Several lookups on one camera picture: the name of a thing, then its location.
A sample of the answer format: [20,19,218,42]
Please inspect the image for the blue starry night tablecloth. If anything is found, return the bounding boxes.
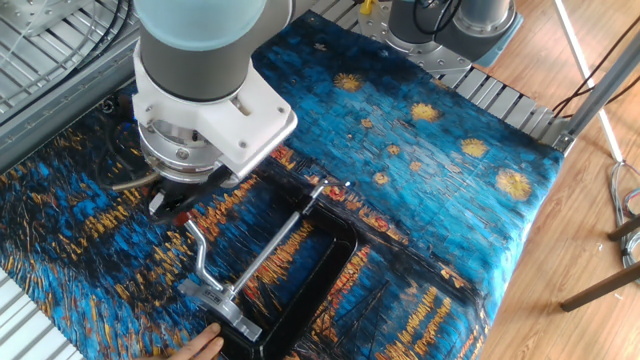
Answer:
[0,9,566,360]

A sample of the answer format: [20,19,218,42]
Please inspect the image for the silver metal lever base block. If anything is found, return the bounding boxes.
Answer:
[176,277,265,344]

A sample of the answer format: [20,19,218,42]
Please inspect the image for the aluminium frame post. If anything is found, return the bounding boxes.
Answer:
[551,41,640,155]

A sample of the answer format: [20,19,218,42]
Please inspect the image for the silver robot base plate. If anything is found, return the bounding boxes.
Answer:
[356,13,475,77]

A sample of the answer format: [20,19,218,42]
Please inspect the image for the black cables on floor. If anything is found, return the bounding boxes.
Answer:
[551,13,640,120]

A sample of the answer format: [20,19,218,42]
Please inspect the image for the thin white diagonal rod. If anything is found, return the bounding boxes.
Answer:
[551,0,625,163]

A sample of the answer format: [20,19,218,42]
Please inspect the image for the bare human hand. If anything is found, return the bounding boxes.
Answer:
[138,321,226,360]

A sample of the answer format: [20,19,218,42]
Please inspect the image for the grey metal table rail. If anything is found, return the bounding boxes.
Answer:
[0,19,142,174]

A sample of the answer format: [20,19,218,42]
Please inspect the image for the black C-clamp with silver screw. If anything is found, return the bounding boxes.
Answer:
[203,178,360,360]

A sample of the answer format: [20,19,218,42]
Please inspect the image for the brown wooden chair leg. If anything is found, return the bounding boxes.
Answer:
[559,259,640,313]
[606,214,640,243]

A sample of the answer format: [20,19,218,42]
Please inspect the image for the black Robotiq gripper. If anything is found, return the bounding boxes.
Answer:
[147,165,233,222]

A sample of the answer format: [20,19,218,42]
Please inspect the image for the silver metal mounting plate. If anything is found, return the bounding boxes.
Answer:
[0,0,97,38]

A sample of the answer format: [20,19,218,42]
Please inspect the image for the grey floor wire bundle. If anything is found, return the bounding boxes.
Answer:
[608,158,640,272]

